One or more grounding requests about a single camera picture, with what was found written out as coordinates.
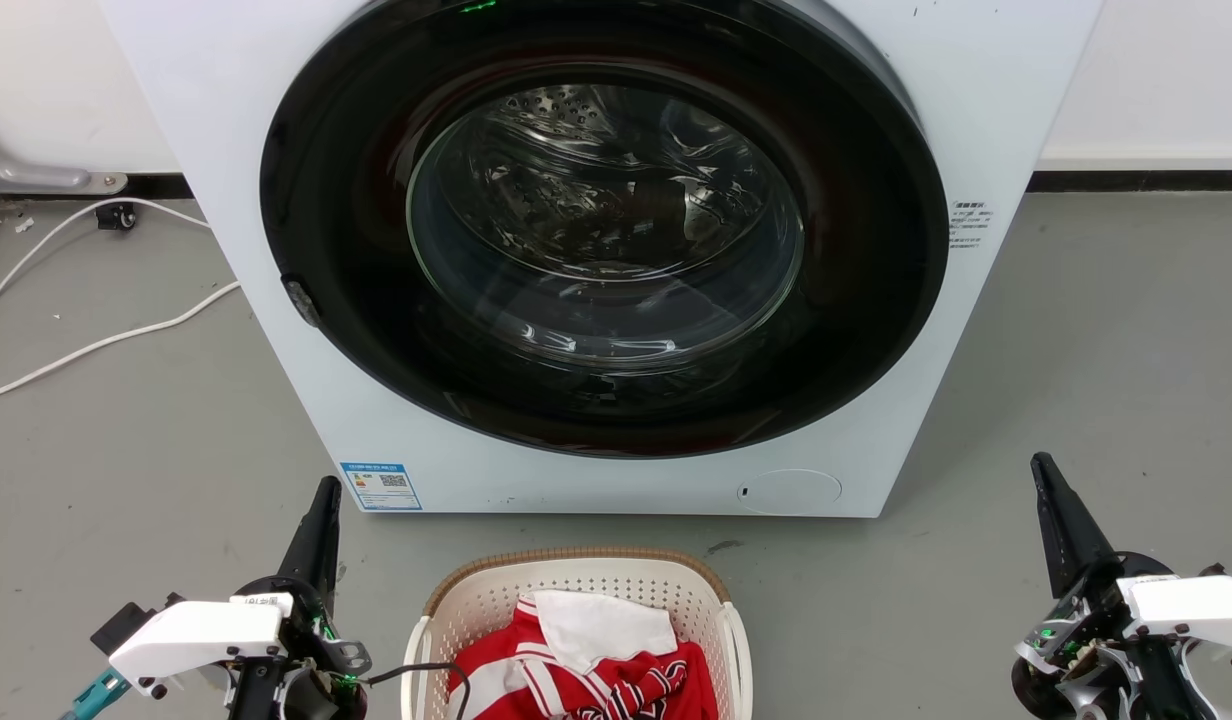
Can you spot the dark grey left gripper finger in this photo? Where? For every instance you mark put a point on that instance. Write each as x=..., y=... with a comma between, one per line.
x=314, y=545

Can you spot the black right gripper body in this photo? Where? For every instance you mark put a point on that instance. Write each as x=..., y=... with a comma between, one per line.
x=1081, y=640

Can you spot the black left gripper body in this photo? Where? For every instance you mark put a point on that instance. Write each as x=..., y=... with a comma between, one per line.
x=311, y=650

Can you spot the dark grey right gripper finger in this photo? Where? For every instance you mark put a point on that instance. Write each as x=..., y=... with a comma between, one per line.
x=1068, y=530

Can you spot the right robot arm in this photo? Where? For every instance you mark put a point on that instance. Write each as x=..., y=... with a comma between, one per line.
x=1166, y=680

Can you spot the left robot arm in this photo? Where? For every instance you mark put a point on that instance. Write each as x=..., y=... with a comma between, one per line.
x=256, y=692

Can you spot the white plastic laundry basket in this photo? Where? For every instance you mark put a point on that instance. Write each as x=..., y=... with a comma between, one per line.
x=586, y=580

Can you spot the blue energy label sticker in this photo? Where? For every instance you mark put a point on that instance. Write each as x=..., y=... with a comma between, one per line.
x=381, y=486

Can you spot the teal plastic connector piece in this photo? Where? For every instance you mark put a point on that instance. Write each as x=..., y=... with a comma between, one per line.
x=94, y=697

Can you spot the round white filter cover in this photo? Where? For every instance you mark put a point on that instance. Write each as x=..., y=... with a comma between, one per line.
x=788, y=492

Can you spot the black round washing machine door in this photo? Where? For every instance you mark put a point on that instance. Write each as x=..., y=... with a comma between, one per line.
x=356, y=250

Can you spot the red white striped garment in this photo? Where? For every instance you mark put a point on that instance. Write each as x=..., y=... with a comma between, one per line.
x=616, y=685

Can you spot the small white warning sticker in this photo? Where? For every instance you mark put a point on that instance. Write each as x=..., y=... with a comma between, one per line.
x=971, y=222

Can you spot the small black caster wheel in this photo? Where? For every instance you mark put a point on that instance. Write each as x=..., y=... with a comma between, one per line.
x=117, y=215

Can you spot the white front-load washing machine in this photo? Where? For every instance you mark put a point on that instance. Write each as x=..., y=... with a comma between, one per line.
x=276, y=120

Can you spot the steel washing machine drum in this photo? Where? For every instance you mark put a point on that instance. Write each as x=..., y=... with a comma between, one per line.
x=606, y=210

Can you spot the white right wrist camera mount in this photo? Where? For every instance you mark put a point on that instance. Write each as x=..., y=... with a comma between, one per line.
x=1191, y=605

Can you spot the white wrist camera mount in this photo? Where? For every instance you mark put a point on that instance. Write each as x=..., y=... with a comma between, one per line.
x=1191, y=605
x=196, y=637

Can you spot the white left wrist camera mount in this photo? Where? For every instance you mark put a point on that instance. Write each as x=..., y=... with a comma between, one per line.
x=196, y=637

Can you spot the grey metal floor bracket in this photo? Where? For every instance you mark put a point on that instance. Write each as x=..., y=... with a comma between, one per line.
x=36, y=178

